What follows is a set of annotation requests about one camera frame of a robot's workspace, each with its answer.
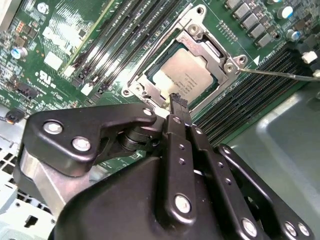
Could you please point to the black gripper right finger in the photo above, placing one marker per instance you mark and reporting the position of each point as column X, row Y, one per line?
column 232, row 200

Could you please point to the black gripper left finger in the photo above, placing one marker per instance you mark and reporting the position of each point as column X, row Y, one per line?
column 62, row 136

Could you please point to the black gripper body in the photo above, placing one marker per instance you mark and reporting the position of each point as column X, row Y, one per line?
column 112, row 212

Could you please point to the metal locking lever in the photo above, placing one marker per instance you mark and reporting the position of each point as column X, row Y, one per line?
column 158, row 50
column 275, row 74

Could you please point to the silver CPU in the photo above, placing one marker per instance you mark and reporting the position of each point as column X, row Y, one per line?
column 180, row 72

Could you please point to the metal socket cover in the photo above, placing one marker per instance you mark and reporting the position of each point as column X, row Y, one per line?
column 193, row 44

